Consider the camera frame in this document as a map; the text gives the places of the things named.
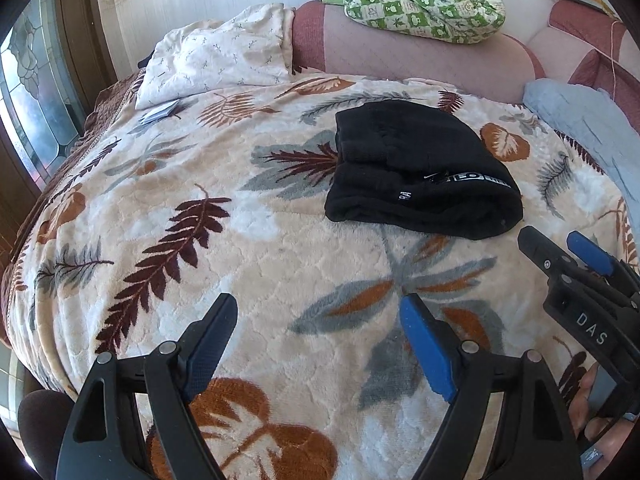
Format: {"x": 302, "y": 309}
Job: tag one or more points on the person's right hand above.
{"x": 611, "y": 442}

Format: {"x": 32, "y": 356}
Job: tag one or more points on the black pants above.
{"x": 417, "y": 167}

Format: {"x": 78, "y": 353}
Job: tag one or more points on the leaf patterned fleece blanket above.
{"x": 147, "y": 225}

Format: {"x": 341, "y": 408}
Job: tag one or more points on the white floral pillow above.
{"x": 255, "y": 48}

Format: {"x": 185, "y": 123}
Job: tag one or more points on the pink padded headboard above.
{"x": 577, "y": 46}

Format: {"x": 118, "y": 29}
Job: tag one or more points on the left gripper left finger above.
{"x": 104, "y": 437}

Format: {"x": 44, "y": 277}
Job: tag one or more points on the light blue pillow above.
{"x": 591, "y": 118}

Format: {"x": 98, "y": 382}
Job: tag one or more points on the dark round stool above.
{"x": 42, "y": 419}

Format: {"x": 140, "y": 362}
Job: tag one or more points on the small blue booklet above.
{"x": 159, "y": 112}

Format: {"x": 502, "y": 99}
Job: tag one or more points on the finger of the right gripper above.
{"x": 548, "y": 256}
{"x": 620, "y": 275}

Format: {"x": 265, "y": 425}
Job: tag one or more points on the stained glass window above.
{"x": 40, "y": 108}

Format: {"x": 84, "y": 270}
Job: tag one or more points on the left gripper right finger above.
{"x": 534, "y": 439}

